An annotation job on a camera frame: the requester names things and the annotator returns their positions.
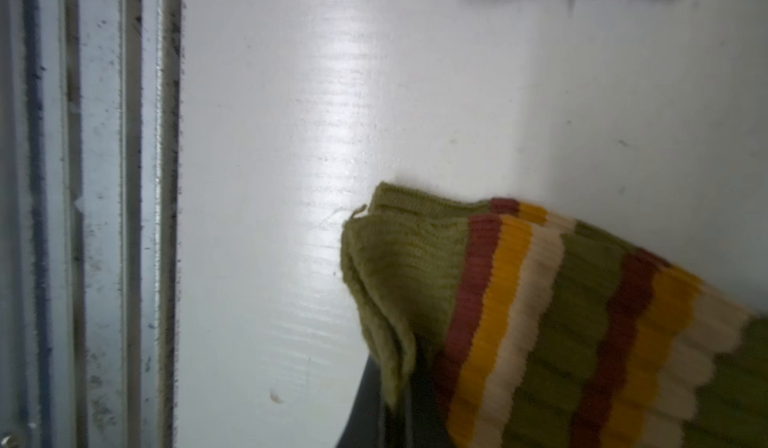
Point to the green striped sock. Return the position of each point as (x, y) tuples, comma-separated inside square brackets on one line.
[(538, 330)]

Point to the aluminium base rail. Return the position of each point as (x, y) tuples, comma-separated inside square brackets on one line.
[(89, 172)]

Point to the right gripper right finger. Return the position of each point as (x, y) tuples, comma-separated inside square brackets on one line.
[(423, 424)]

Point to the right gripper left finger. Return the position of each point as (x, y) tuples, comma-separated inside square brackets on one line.
[(365, 424)]

